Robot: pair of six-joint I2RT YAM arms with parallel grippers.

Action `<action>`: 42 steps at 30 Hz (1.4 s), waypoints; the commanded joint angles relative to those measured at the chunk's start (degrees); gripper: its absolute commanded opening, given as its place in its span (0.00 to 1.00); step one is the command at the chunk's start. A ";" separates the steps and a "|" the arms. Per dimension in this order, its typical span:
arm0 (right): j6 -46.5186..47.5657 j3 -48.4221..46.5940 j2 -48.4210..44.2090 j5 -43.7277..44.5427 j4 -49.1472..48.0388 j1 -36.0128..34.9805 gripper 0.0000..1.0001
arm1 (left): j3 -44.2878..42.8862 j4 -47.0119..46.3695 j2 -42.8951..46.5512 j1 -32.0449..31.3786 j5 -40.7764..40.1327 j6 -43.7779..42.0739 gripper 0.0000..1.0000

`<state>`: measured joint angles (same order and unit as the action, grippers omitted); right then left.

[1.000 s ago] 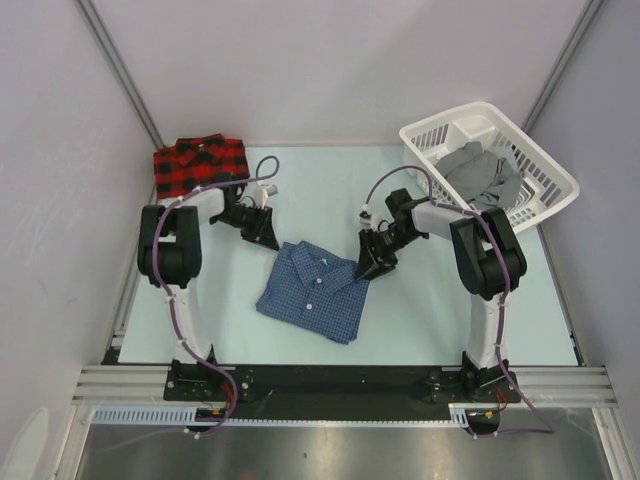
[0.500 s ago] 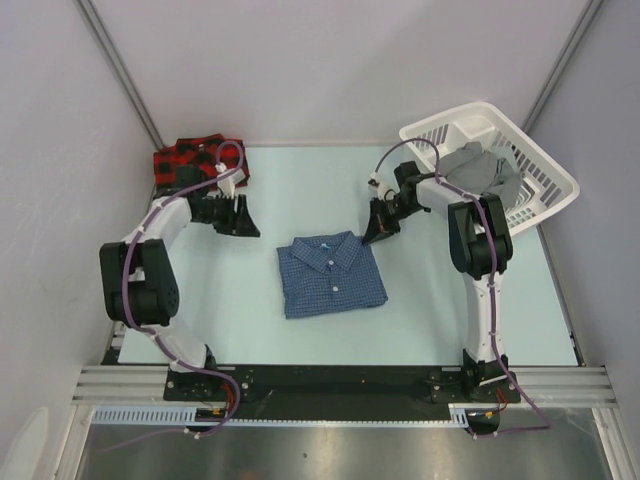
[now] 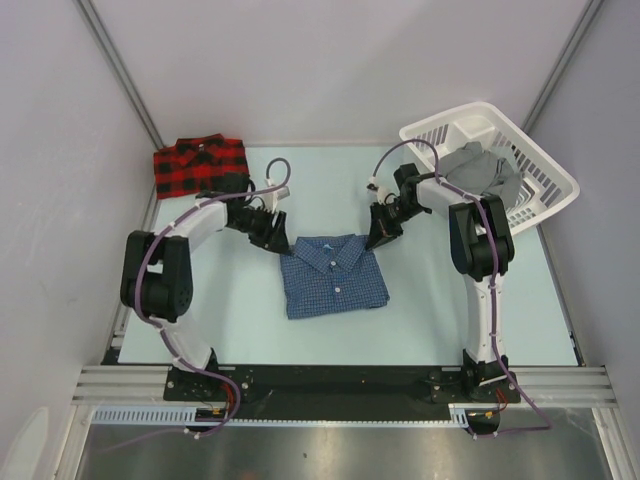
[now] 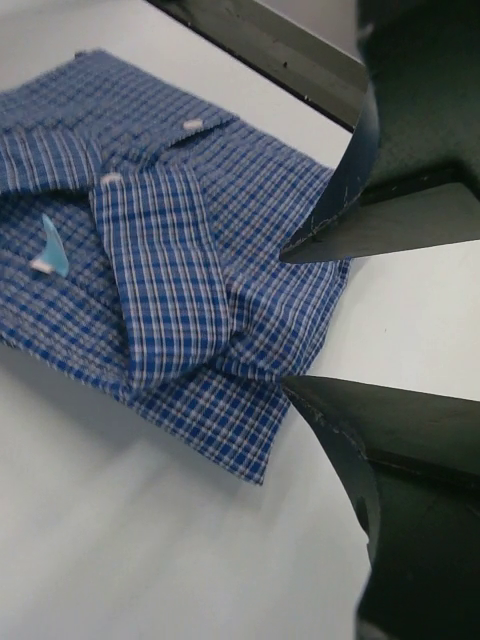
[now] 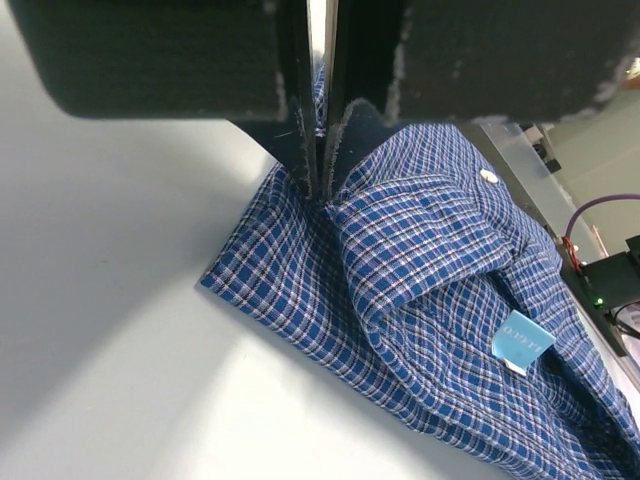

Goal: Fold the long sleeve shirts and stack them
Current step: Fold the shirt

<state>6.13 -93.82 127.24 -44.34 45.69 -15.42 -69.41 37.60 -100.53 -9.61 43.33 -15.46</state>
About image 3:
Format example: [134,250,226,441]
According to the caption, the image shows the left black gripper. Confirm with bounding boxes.
[227,205,291,256]

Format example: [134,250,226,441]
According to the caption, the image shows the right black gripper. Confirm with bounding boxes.
[367,198,427,251]

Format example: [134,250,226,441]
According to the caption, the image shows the blue checked shirt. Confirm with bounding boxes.
[280,234,390,320]

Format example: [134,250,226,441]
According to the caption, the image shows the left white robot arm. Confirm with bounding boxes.
[120,174,290,400]

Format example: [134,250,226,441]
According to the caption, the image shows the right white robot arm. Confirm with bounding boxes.
[366,164,515,402]

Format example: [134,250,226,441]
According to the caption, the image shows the grey shirt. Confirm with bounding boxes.
[439,141,524,209]

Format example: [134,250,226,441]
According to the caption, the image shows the red black plaid shirt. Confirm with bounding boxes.
[153,134,249,200]

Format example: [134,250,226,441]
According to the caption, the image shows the white plastic basket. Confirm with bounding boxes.
[399,102,580,235]

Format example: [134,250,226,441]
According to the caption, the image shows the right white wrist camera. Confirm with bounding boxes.
[366,177,397,205]

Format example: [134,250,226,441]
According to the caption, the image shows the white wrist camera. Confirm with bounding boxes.
[366,177,397,205]
[261,185,290,212]

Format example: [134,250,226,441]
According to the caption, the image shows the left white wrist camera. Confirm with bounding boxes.
[261,185,290,212]

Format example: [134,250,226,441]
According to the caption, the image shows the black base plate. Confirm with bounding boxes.
[163,363,521,424]

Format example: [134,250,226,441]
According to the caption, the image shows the white slotted cable duct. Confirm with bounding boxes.
[92,406,468,429]

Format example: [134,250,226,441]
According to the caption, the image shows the aluminium rail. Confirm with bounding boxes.
[71,365,618,408]

